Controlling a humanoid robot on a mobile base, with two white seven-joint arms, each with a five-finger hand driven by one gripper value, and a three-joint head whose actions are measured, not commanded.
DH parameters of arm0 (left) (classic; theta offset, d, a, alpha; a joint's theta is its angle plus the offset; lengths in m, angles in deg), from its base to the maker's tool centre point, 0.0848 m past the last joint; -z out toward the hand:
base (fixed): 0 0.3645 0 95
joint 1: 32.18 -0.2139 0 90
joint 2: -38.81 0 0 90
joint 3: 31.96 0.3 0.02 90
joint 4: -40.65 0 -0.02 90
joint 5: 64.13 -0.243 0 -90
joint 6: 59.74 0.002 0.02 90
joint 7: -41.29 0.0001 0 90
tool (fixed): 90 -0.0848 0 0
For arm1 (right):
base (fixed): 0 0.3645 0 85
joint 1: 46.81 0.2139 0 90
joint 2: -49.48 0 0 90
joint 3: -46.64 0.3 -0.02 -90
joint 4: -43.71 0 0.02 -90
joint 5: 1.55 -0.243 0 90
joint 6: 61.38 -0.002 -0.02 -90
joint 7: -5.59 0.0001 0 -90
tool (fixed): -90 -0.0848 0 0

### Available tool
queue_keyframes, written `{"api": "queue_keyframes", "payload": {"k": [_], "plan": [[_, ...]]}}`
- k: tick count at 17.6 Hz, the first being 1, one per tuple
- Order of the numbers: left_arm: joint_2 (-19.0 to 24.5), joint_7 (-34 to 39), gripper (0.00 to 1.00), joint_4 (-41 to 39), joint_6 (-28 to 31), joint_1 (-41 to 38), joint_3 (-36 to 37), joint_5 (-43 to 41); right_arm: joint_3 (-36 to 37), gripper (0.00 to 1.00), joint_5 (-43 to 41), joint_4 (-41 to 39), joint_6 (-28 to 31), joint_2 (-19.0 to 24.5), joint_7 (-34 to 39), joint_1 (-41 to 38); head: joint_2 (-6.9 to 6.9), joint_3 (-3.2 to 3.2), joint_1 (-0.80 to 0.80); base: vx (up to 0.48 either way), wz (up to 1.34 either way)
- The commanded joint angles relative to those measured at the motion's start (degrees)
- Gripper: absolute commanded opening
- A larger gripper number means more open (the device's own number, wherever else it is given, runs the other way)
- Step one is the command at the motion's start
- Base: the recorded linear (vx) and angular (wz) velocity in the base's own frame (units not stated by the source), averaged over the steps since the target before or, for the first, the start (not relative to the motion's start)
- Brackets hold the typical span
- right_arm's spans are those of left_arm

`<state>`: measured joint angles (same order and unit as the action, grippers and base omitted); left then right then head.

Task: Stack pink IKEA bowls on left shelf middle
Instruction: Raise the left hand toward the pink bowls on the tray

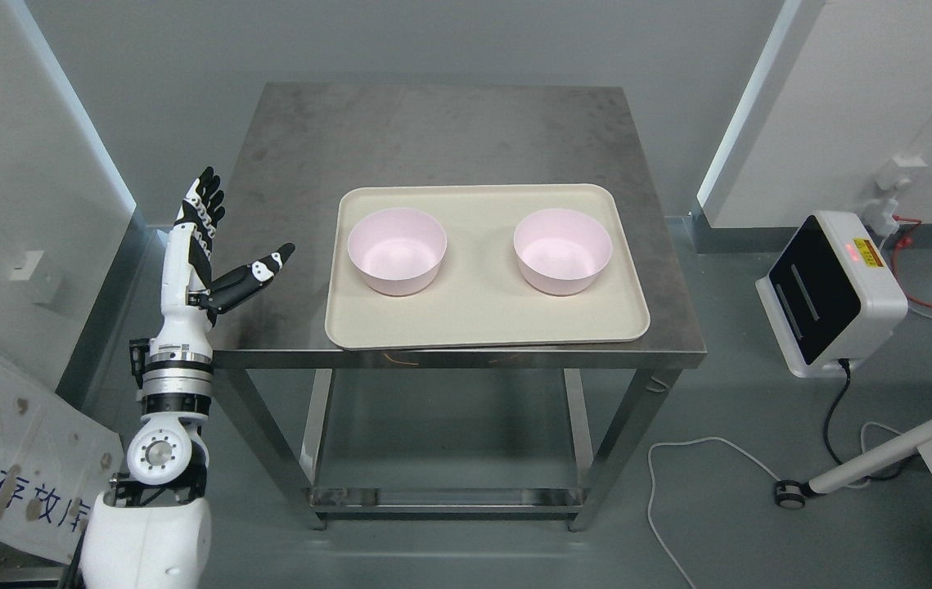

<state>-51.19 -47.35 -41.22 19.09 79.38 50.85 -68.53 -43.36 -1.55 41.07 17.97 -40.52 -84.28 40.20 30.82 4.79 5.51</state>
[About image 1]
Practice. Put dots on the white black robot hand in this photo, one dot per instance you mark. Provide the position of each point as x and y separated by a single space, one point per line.
192 298

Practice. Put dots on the pink bowl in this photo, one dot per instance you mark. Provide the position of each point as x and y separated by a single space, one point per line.
398 251
560 251

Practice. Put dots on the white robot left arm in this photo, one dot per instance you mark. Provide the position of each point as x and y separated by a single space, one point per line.
152 528

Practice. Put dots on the stainless steel table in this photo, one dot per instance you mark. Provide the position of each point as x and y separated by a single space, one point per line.
517 433

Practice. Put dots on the white sign board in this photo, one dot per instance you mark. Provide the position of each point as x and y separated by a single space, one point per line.
54 462

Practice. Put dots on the beige plastic tray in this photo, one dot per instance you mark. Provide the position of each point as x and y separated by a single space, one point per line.
479 297

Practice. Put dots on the white wheeled stand leg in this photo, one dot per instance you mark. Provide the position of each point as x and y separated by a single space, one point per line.
792 495

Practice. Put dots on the white black box device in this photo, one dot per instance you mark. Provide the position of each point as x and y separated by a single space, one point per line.
830 296

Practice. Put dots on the white wall socket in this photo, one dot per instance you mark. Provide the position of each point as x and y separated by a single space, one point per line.
38 278

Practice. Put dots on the white wall plug adapter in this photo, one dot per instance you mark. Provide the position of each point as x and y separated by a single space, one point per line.
896 176

